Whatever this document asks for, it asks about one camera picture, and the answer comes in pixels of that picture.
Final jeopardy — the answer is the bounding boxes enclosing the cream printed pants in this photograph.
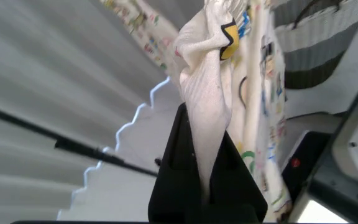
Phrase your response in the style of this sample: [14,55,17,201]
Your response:
[171,0,293,223]

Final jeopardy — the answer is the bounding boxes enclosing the black clothes rack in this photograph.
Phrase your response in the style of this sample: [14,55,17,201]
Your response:
[0,102,163,178]

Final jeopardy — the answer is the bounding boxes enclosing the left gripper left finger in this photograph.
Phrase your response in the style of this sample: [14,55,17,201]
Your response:
[147,102,205,223]

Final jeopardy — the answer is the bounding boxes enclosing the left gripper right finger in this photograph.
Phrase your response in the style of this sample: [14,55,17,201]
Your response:
[209,130,269,223]

